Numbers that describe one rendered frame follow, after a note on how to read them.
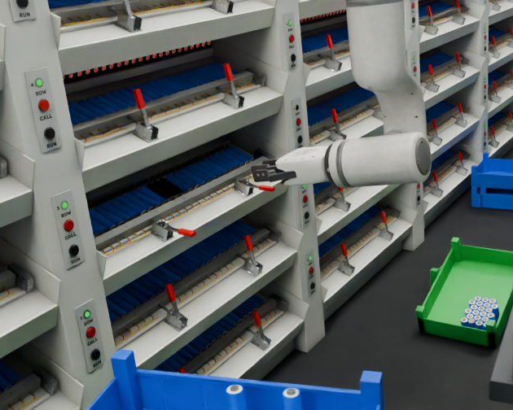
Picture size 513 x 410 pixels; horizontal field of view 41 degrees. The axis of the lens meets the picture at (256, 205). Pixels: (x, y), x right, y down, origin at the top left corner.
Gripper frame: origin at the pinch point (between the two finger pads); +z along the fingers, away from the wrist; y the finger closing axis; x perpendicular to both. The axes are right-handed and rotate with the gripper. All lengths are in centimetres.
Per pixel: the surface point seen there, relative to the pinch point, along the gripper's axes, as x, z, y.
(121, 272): 8.9, 14.6, 28.7
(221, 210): 7.9, 14.9, -1.1
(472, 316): 54, -15, -49
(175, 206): 3.5, 17.7, 8.6
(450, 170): 43, 24, -147
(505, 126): 45, 24, -222
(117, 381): 8, -17, 59
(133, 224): 3.1, 18.1, 20.1
